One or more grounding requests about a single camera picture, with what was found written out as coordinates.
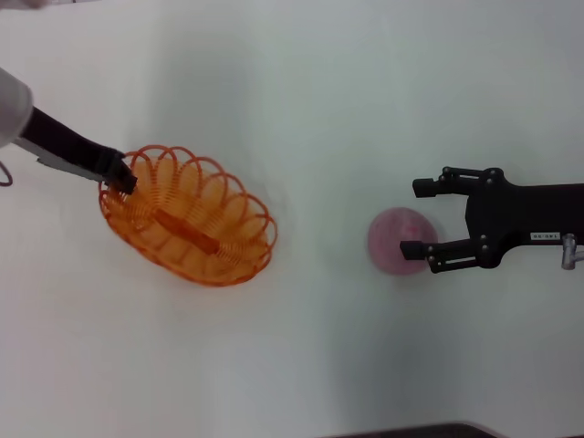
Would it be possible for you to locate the orange plastic wire basket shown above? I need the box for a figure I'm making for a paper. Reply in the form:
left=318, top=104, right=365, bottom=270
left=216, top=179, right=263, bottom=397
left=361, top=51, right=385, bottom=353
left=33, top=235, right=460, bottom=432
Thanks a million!
left=99, top=145, right=278, bottom=287

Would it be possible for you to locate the silver plug on right gripper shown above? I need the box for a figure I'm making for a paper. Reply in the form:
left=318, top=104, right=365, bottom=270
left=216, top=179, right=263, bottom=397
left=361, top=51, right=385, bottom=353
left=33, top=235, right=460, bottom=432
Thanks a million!
left=560, top=233, right=584, bottom=270

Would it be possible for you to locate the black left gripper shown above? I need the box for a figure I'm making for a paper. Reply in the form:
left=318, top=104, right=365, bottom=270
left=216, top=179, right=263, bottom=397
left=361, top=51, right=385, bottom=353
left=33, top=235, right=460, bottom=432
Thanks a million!
left=20, top=107, right=138, bottom=195

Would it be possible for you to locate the dark rounded robot torso edge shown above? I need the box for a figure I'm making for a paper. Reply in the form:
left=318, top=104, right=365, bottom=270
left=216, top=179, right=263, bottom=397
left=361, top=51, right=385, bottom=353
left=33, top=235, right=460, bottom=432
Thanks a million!
left=318, top=422, right=503, bottom=438

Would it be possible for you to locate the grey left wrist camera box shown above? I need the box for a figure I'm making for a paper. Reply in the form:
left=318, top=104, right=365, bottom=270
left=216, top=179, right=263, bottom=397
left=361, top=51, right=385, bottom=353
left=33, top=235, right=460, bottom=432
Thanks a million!
left=12, top=135, right=109, bottom=184

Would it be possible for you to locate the pink fuzzy peach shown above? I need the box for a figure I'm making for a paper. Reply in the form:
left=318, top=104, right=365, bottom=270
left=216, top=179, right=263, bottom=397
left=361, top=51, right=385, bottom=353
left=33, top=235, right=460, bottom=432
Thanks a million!
left=367, top=207, right=439, bottom=276

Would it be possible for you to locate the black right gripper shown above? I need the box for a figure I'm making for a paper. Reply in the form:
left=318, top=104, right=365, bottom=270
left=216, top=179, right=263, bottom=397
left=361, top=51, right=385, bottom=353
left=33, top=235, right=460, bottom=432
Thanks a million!
left=400, top=167, right=584, bottom=275

